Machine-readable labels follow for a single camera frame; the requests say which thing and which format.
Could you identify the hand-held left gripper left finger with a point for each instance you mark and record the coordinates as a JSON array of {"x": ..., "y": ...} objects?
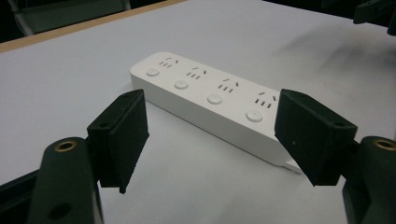
[{"x": 120, "y": 137}]

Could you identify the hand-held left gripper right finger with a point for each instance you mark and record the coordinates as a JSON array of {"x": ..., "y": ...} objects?
[{"x": 311, "y": 137}]

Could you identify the white power strip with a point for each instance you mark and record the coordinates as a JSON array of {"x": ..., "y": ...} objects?
[{"x": 199, "y": 93}]

